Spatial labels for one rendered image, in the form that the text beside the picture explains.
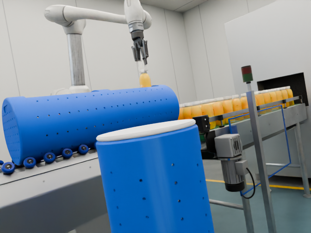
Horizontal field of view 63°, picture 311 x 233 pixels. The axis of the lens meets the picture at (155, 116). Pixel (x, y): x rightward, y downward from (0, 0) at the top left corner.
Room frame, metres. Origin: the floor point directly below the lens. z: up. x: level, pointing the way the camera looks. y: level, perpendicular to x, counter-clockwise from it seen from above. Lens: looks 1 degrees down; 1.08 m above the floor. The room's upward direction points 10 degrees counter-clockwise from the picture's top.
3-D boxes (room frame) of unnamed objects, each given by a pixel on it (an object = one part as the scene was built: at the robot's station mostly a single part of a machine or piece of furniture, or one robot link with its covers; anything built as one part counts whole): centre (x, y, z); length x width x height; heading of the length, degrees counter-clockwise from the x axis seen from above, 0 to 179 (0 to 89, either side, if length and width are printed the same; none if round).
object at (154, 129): (0.71, 0.03, 1.03); 0.28 x 0.28 x 0.01
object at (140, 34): (1.55, 0.02, 1.51); 0.08 x 0.07 x 0.09; 41
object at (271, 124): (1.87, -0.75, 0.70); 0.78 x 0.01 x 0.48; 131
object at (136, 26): (1.55, 0.02, 1.59); 0.09 x 0.09 x 0.06
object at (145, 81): (1.55, 0.03, 1.23); 0.07 x 0.07 x 0.19
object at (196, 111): (1.65, -0.26, 0.99); 0.07 x 0.07 x 0.19
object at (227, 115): (2.08, -0.90, 0.96); 1.60 x 0.01 x 0.03; 131
